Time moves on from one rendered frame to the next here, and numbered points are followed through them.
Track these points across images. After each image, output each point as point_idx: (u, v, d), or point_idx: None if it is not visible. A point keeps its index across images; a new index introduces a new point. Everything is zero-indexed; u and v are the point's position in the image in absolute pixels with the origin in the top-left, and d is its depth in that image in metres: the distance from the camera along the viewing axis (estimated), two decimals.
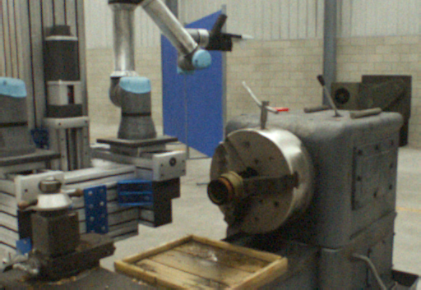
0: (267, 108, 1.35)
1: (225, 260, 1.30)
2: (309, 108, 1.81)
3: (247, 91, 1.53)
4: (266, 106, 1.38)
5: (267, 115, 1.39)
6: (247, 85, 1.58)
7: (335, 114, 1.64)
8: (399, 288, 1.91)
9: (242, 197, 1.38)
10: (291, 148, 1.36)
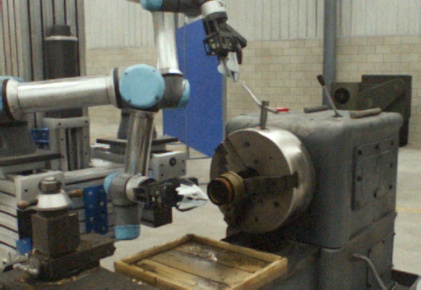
0: (267, 108, 1.35)
1: (225, 260, 1.30)
2: (309, 108, 1.81)
3: (247, 91, 1.53)
4: (266, 106, 1.38)
5: (267, 115, 1.39)
6: (247, 85, 1.58)
7: (335, 114, 1.64)
8: (399, 288, 1.91)
9: (242, 197, 1.38)
10: (291, 148, 1.36)
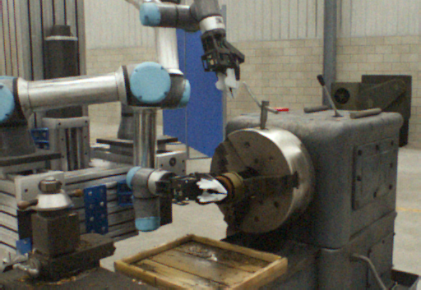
0: (267, 108, 1.35)
1: (225, 260, 1.30)
2: (309, 108, 1.81)
3: (247, 91, 1.53)
4: (266, 106, 1.38)
5: (267, 115, 1.39)
6: (247, 85, 1.58)
7: (335, 114, 1.64)
8: (399, 288, 1.91)
9: (242, 197, 1.38)
10: (291, 148, 1.36)
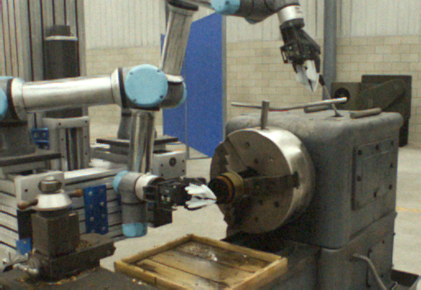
0: (252, 105, 1.40)
1: (225, 260, 1.30)
2: (309, 108, 1.81)
3: (319, 103, 1.39)
4: (260, 104, 1.39)
5: (261, 114, 1.39)
6: (338, 99, 1.37)
7: (335, 114, 1.64)
8: (399, 288, 1.91)
9: (242, 197, 1.38)
10: (291, 148, 1.36)
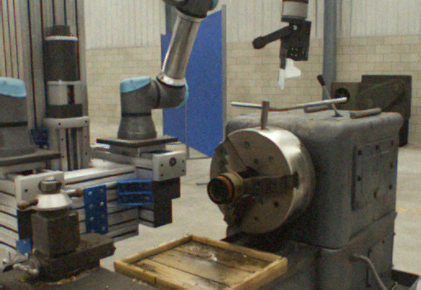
0: (252, 105, 1.40)
1: (225, 260, 1.30)
2: (309, 108, 1.81)
3: (319, 103, 1.39)
4: (260, 104, 1.39)
5: (261, 114, 1.39)
6: (338, 99, 1.37)
7: (335, 114, 1.64)
8: (399, 288, 1.91)
9: (242, 197, 1.38)
10: (291, 148, 1.36)
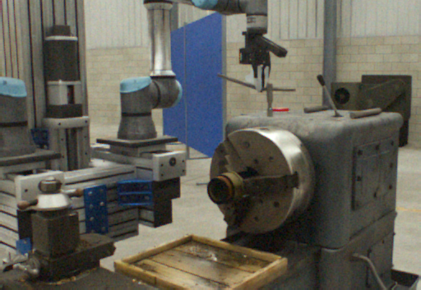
0: (279, 89, 1.57)
1: (225, 260, 1.30)
2: (309, 108, 1.81)
3: (232, 80, 1.68)
4: (274, 87, 1.59)
5: (273, 95, 1.61)
6: (223, 75, 1.72)
7: (335, 114, 1.64)
8: (399, 288, 1.91)
9: (242, 197, 1.38)
10: (291, 148, 1.36)
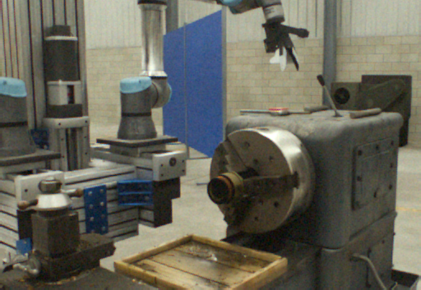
0: (296, 110, 1.66)
1: (225, 260, 1.30)
2: (309, 108, 1.81)
3: (253, 109, 1.79)
4: (290, 112, 1.68)
5: (284, 114, 1.66)
6: (245, 112, 1.84)
7: (335, 114, 1.64)
8: (399, 288, 1.91)
9: (242, 197, 1.38)
10: (291, 148, 1.36)
